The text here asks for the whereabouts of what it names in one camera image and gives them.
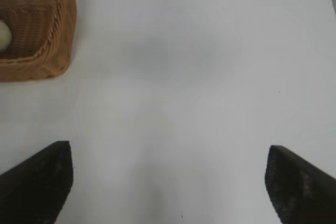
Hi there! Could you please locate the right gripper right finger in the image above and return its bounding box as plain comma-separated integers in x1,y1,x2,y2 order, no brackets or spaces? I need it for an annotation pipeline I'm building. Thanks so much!
264,144,336,224

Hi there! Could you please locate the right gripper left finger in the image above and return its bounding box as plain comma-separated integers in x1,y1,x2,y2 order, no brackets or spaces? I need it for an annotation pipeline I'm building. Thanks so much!
0,140,74,224

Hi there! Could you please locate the woven tan wicker basket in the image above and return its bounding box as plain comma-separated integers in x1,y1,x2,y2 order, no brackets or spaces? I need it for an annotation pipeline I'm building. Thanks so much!
0,0,79,82

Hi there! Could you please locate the pale yellow egg yolk pastry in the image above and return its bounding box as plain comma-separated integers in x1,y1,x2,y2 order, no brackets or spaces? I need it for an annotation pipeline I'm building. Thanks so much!
0,20,13,51

